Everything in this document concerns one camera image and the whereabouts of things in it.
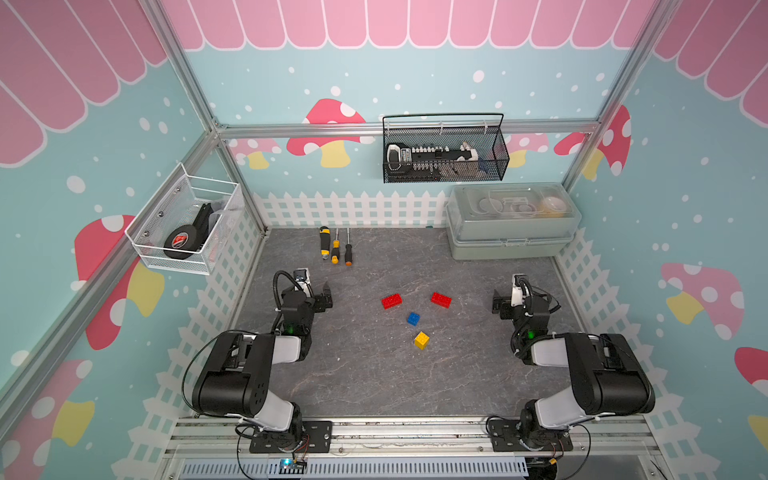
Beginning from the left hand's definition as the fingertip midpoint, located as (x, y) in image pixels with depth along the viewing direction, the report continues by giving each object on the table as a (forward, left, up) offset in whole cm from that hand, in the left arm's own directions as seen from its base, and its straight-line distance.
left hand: (313, 287), depth 94 cm
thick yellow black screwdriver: (+31, +3, -7) cm, 32 cm away
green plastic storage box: (+22, -56, +9) cm, 60 cm away
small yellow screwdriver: (+21, -3, -7) cm, 22 cm away
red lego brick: (0, -25, -8) cm, 26 cm away
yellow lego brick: (-15, -34, -4) cm, 37 cm away
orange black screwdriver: (+21, -8, -7) cm, 24 cm away
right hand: (+1, -62, 0) cm, 63 cm away
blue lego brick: (-7, -32, -7) cm, 33 cm away
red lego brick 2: (+1, -41, -7) cm, 42 cm away
